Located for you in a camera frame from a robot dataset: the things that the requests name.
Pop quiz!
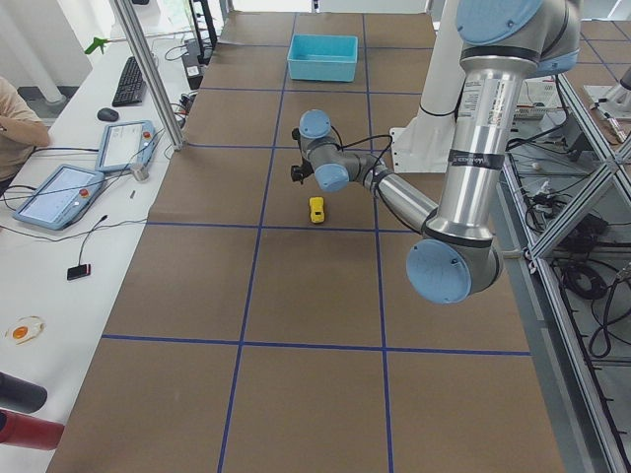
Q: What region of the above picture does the black keyboard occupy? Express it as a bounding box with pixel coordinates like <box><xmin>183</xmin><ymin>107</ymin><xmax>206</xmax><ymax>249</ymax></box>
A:
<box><xmin>111</xmin><ymin>56</ymin><xmax>146</xmax><ymax>107</ymax></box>

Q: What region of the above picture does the silver metal cylinder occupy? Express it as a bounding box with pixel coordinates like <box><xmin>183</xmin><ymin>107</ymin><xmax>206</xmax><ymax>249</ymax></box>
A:
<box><xmin>129</xmin><ymin>163</ymin><xmax>149</xmax><ymax>182</ymax></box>

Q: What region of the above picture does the black water bottle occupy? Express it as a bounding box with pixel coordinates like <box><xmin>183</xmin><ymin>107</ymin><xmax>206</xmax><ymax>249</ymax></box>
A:
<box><xmin>0</xmin><ymin>372</ymin><xmax>47</xmax><ymax>414</ymax></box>

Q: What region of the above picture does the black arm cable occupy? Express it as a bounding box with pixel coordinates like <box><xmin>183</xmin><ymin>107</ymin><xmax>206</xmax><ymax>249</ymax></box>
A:
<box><xmin>328</xmin><ymin>125</ymin><xmax>394</xmax><ymax>173</ymax></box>

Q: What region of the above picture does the red water bottle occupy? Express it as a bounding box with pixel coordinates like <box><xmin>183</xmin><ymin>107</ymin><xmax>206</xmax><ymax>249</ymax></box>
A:
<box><xmin>0</xmin><ymin>409</ymin><xmax>65</xmax><ymax>450</ymax></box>

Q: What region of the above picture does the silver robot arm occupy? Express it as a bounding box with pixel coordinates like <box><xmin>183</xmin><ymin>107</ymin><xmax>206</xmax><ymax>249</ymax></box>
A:
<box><xmin>291</xmin><ymin>1</ymin><xmax>582</xmax><ymax>304</ymax></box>

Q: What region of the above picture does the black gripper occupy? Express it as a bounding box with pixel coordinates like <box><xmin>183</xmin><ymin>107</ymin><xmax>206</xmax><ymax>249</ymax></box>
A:
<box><xmin>290</xmin><ymin>127</ymin><xmax>314</xmax><ymax>184</ymax></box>

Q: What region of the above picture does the blue teach pendant near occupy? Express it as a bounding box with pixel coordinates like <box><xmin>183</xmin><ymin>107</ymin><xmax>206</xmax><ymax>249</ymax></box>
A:
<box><xmin>13</xmin><ymin>165</ymin><xmax>105</xmax><ymax>231</ymax></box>

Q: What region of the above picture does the yellow beetle toy car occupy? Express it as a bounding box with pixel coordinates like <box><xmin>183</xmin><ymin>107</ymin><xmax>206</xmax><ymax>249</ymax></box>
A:
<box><xmin>309</xmin><ymin>196</ymin><xmax>325</xmax><ymax>225</ymax></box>

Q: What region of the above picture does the blue teach pendant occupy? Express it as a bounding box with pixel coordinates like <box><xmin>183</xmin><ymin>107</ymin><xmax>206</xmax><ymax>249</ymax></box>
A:
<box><xmin>13</xmin><ymin>165</ymin><xmax>105</xmax><ymax>231</ymax></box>
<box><xmin>95</xmin><ymin>120</ymin><xmax>157</xmax><ymax>173</ymax></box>

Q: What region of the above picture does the aluminium frame post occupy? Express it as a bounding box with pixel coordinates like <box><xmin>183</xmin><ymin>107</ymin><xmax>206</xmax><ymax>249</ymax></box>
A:
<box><xmin>110</xmin><ymin>0</ymin><xmax>184</xmax><ymax>151</ymax></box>

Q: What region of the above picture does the blue teach pendant far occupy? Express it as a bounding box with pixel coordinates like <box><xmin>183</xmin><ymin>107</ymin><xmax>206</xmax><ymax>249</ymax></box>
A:
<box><xmin>95</xmin><ymin>120</ymin><xmax>157</xmax><ymax>173</ymax></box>

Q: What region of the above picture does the seated person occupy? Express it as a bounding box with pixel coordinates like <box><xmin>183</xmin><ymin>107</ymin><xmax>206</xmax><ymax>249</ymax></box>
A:
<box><xmin>1</xmin><ymin>77</ymin><xmax>50</xmax><ymax>192</ymax></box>

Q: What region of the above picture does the small black device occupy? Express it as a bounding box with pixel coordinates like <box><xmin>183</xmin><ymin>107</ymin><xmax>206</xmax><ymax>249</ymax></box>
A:
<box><xmin>66</xmin><ymin>263</ymin><xmax>92</xmax><ymax>281</ymax></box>

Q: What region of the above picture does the light blue plastic bin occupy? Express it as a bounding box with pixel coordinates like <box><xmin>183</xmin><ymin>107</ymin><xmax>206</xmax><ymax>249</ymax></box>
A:
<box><xmin>287</xmin><ymin>34</ymin><xmax>359</xmax><ymax>83</ymax></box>

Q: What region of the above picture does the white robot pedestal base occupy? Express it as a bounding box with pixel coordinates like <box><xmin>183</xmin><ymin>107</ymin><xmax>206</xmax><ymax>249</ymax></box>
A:
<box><xmin>390</xmin><ymin>0</ymin><xmax>464</xmax><ymax>173</ymax></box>

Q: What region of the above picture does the fried egg toy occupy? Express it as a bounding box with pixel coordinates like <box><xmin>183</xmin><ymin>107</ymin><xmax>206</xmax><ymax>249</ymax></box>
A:
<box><xmin>5</xmin><ymin>316</ymin><xmax>45</xmax><ymax>345</ymax></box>

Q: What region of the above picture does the black computer mouse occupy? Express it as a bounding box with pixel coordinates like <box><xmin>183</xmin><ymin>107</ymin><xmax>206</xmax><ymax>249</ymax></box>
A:
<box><xmin>97</xmin><ymin>107</ymin><xmax>119</xmax><ymax>122</ymax></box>

